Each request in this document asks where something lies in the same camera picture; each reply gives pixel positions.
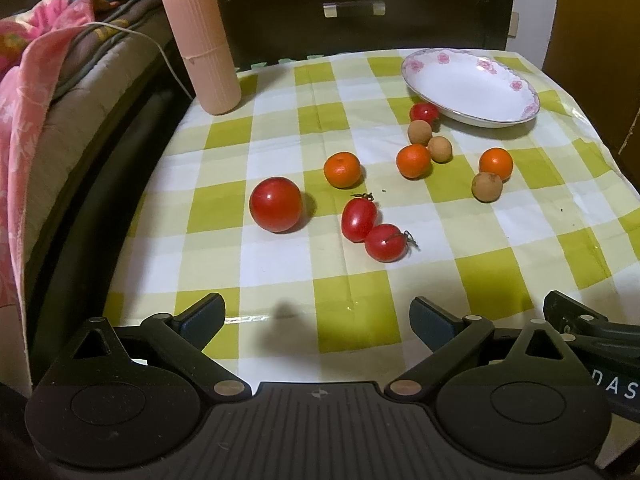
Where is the red cherry tomato with stem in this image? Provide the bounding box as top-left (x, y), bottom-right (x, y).
top-left (364, 223), bottom-right (418, 263)

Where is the red cherry tomato elongated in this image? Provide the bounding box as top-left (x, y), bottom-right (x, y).
top-left (341, 193), bottom-right (378, 243)

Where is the brown longan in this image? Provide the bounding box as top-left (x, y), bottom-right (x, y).
top-left (427, 136), bottom-right (452, 164)
top-left (471, 172), bottom-right (503, 203)
top-left (407, 119), bottom-right (433, 146)

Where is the large red tomato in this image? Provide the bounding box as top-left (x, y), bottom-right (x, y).
top-left (250, 177), bottom-right (303, 233)

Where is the orange mandarin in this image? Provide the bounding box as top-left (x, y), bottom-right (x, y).
top-left (396, 144), bottom-right (432, 180)
top-left (478, 148), bottom-right (514, 181)
top-left (323, 152), bottom-right (362, 188)

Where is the green white checkered tablecloth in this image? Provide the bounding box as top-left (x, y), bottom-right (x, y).
top-left (104, 50), bottom-right (639, 385)

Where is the white floral porcelain plate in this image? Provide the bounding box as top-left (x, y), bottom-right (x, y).
top-left (400, 48), bottom-right (540, 128)

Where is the green foam mat edge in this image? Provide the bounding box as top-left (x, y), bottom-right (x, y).
top-left (250, 54), bottom-right (324, 70)

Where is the brown striped mattress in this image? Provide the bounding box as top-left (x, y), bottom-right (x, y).
top-left (24, 0), bottom-right (172, 259)

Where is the brown wooden door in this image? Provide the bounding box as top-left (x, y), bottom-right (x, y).
top-left (541, 0), bottom-right (640, 156)

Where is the pink ribbed cylindrical container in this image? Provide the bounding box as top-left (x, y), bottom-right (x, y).
top-left (162, 0), bottom-right (242, 115)

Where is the dark wooden drawer cabinet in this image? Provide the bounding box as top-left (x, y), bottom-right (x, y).
top-left (218, 0), bottom-right (513, 67)

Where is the pink floral blanket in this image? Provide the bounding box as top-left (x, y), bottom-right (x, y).
top-left (1, 0), bottom-right (111, 396)

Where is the white charging cable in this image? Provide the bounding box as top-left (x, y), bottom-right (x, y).
top-left (81, 20), bottom-right (196, 101)

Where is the silver drawer handle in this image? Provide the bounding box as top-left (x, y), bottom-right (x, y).
top-left (322, 0), bottom-right (386, 18)

